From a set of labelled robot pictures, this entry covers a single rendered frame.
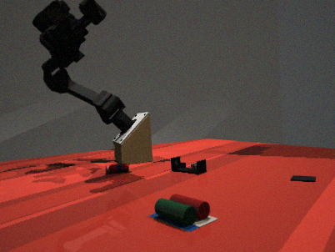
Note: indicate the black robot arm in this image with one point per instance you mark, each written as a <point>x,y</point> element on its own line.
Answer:
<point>105,103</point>

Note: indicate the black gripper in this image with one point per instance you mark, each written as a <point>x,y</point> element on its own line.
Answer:
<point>70,32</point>

